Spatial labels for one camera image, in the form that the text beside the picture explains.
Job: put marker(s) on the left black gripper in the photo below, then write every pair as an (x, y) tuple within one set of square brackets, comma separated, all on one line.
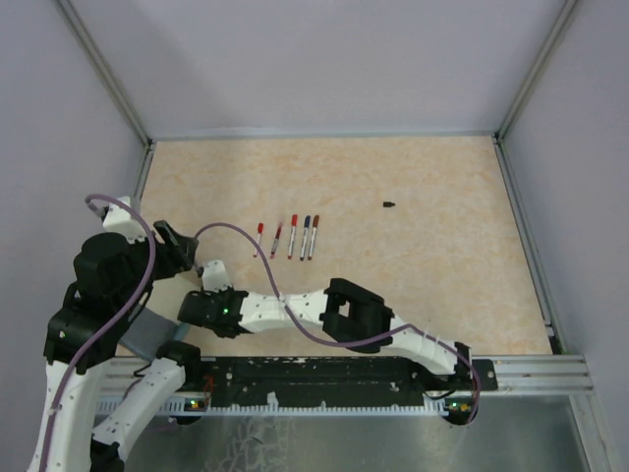
[(178, 253)]

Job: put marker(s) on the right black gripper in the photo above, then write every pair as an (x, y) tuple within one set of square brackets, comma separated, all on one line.
[(210, 294)]

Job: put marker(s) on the black capped white pen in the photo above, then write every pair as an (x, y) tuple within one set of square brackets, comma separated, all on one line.
[(260, 228)]

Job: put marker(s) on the red capped white pen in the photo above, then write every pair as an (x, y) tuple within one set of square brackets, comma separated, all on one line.
[(292, 236)]

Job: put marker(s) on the blue end white pen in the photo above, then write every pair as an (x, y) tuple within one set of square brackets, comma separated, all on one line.
[(305, 237)]

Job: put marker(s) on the dark red pen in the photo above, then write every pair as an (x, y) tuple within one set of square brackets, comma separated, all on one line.
[(313, 237)]

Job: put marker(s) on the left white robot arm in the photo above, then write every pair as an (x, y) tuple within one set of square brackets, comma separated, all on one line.
[(80, 344)]

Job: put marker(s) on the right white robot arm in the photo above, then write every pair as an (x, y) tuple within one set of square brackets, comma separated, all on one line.
[(350, 315)]

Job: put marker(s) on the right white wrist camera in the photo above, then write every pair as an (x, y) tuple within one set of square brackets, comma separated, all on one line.
[(214, 277)]

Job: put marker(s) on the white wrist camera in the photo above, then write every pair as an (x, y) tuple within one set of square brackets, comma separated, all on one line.
[(119, 221), (214, 277)]

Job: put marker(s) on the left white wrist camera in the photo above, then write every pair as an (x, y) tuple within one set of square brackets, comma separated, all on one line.
[(119, 221)]

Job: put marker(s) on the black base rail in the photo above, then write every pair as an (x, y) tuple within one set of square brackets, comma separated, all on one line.
[(351, 382)]

